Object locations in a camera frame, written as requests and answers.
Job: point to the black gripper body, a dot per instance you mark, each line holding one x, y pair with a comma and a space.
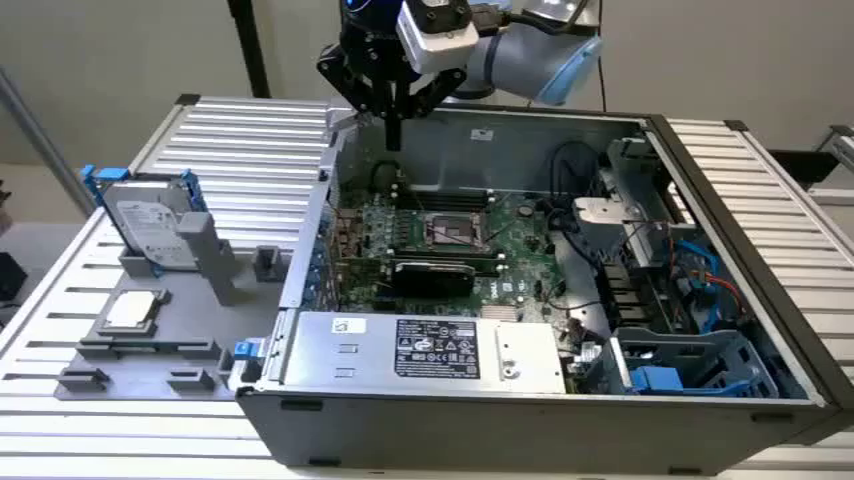
374, 35

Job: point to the grey-blue disk bay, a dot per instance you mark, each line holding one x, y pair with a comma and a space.
721, 360

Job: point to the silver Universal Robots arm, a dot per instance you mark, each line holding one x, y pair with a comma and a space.
521, 55

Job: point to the grey parts rack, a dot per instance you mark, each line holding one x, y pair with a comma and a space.
167, 310

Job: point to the white case sticker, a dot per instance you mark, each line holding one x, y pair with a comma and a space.
481, 134

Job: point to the black RAM slots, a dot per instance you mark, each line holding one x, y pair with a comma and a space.
443, 197

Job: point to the grey metal frame pole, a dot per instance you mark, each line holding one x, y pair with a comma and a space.
40, 145

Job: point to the open black PC case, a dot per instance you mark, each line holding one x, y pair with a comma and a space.
507, 430

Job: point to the aluminium profile frame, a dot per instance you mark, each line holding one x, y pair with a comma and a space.
837, 145

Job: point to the black stand pole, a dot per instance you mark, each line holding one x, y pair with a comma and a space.
250, 50

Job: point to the green motherboard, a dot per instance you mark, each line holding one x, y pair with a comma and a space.
521, 260

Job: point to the blue case latch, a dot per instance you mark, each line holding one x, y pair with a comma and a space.
246, 349

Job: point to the small black box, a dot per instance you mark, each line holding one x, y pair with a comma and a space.
10, 277

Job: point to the grey metal drive cage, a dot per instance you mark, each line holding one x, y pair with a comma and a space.
621, 220

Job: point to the black graphics card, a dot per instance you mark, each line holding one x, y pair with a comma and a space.
434, 280

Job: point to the silver CPU chip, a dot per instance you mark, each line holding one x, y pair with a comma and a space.
134, 307

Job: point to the black block beside table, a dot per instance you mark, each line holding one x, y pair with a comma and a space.
801, 167

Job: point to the hard disk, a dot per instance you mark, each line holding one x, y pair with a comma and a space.
150, 225

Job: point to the silver power supply unit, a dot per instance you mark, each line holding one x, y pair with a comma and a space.
374, 360

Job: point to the CPU socket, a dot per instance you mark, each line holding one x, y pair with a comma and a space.
454, 231

